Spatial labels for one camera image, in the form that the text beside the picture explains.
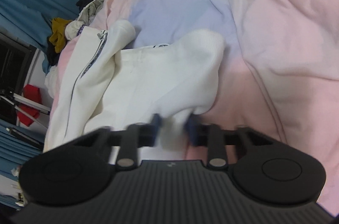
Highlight mustard yellow garment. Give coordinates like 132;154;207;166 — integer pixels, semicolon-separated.
48;17;72;53

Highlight blue left curtain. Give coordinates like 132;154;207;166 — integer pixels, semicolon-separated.
1;120;44;210

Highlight grey white crumpled clothes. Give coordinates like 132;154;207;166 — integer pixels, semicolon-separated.
64;0;105;41

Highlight white crumpled bedding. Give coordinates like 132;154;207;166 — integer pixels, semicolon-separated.
44;65;59;98

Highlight silver tripod stand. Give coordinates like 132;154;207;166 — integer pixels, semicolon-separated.
0;90;52;132

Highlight pastel tie-dye duvet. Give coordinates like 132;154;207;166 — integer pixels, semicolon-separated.
49;0;339;217

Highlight dark window with frame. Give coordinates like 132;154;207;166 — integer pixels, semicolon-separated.
0;33;36;94

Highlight white zip-up sweatshirt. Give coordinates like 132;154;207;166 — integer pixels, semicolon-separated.
44;20;225;160

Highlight dark navy garment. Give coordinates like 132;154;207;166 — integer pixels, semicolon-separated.
47;41;60;66

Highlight red garment on stand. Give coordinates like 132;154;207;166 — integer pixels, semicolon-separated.
16;84;43;127

